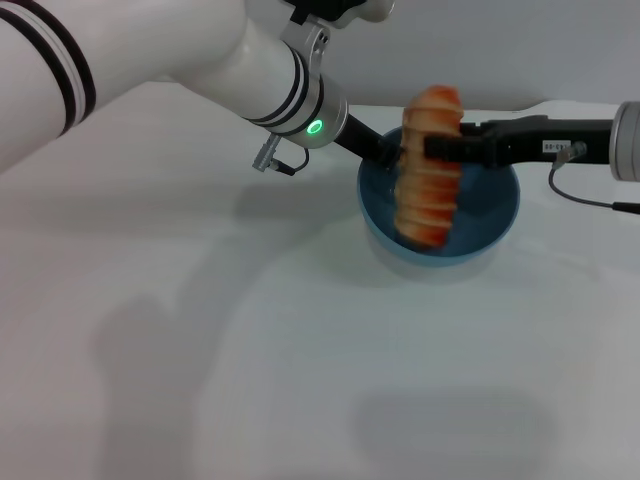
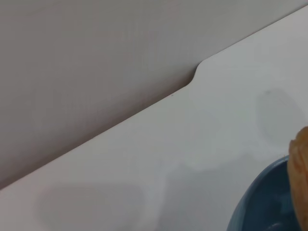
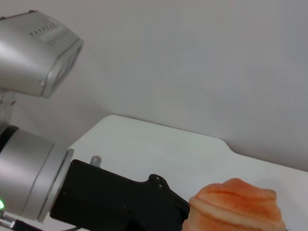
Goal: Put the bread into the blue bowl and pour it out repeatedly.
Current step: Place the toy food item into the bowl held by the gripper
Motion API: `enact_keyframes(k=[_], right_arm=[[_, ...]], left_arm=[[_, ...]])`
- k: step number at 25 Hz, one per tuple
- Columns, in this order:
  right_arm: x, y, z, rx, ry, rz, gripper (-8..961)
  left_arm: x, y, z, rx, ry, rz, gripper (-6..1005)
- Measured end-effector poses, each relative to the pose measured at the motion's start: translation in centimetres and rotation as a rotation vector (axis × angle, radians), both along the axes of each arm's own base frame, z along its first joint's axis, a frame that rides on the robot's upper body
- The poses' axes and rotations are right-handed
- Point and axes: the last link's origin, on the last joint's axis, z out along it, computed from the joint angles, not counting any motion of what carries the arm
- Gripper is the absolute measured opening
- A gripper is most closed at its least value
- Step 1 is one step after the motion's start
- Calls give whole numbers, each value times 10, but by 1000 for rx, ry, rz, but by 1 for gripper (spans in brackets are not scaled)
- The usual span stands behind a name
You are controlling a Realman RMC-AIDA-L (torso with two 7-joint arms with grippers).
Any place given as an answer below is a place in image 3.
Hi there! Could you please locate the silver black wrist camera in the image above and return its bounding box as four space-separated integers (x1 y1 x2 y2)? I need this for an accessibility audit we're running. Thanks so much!
0 10 84 99

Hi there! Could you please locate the silver plug with black cable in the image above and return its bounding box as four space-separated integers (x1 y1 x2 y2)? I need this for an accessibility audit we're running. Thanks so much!
0 208 33 231

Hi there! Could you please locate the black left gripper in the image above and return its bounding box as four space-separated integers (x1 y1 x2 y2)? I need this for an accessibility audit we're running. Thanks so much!
49 159 191 231

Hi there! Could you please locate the orange ridged bread loaf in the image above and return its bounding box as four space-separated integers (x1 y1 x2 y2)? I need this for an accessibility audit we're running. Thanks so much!
182 178 287 231

